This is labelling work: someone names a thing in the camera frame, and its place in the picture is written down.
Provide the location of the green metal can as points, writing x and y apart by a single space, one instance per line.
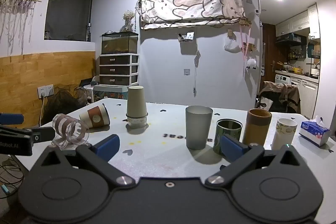
225 130

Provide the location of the white washing machine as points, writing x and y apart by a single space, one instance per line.
283 79

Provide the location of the white hanging bag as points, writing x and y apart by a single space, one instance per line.
232 46

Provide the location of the chair with draped clothes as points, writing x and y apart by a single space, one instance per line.
282 96

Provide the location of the dried flower vase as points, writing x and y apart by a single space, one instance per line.
128 20

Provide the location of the blue tissue box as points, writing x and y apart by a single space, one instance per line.
313 132

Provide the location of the white macrame wall hammock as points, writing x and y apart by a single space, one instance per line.
15 11

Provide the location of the white hanging plush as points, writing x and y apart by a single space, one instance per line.
251 63

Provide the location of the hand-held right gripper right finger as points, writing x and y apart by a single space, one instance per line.
231 148

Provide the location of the glass fish tank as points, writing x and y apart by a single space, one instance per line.
119 43

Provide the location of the cartoon printed cloth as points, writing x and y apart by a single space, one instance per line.
189 6

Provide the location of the white wall hook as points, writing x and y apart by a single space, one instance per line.
186 71

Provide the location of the white kitchen wall cabinets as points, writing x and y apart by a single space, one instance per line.
296 22

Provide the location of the beige paper cup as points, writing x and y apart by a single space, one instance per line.
136 102

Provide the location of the brown banded paper cup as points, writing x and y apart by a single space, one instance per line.
95 116

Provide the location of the small wall shelf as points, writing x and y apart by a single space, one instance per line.
186 37

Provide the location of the white leaf-print paper cup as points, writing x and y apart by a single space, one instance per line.
284 133

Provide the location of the patterned low cabinet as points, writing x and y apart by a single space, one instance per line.
110 94

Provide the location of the brown wooden door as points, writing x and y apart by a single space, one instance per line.
268 56

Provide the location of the dark window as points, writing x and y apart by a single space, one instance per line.
68 3

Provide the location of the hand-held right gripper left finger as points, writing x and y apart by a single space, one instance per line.
107 147

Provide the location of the frosted grey plastic cup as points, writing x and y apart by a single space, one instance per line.
198 127

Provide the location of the white wall socket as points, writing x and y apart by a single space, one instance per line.
45 91

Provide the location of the dark mesh cloth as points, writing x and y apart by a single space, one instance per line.
61 103

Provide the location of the clear striped glass cup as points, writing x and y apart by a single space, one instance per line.
71 129

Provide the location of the black range hood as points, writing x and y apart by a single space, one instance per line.
291 39

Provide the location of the dark plastic drawer unit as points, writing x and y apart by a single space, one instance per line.
118 69

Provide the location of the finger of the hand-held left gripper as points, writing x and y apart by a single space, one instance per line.
10 118
43 134

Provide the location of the brown cylindrical cup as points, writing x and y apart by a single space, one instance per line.
256 127

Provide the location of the floral paper cup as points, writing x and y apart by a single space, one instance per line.
137 121

